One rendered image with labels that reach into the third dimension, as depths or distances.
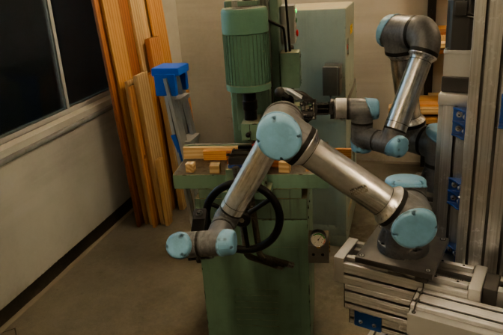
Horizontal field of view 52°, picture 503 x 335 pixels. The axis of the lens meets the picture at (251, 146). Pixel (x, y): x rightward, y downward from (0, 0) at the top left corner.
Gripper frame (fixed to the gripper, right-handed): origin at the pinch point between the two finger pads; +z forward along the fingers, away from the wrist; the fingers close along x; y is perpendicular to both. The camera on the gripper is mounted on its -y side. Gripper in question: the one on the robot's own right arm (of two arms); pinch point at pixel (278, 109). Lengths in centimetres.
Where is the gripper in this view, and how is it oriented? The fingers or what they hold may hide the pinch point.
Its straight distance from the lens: 188.0
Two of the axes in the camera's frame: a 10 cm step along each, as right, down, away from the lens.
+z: -9.9, 0.0, 1.4
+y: -1.4, 0.9, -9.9
